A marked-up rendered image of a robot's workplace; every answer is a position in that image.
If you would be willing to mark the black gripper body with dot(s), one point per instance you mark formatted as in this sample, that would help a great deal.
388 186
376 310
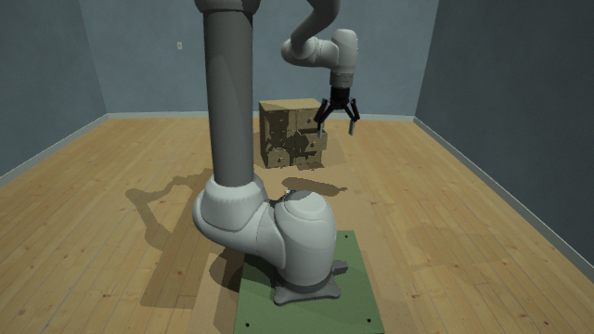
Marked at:
336 95

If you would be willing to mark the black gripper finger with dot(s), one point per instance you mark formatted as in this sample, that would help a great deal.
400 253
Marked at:
319 119
354 118

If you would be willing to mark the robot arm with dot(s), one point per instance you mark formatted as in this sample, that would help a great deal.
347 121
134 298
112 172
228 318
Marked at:
298 235

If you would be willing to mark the dark brown wooden chest of drawers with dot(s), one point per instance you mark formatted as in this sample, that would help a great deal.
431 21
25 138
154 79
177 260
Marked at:
279 105

